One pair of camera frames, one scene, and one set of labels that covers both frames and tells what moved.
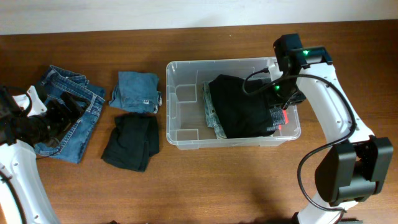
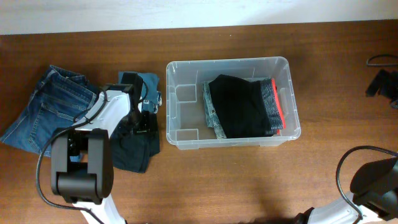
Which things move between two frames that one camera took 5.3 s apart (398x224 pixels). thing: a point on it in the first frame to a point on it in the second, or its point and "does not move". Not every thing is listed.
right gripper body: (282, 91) to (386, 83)
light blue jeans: (212, 116) does not move
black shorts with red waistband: (244, 107) does not move
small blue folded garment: (137, 92) does not move
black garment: (134, 139) does not move
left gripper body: (58, 123) to (140, 122)
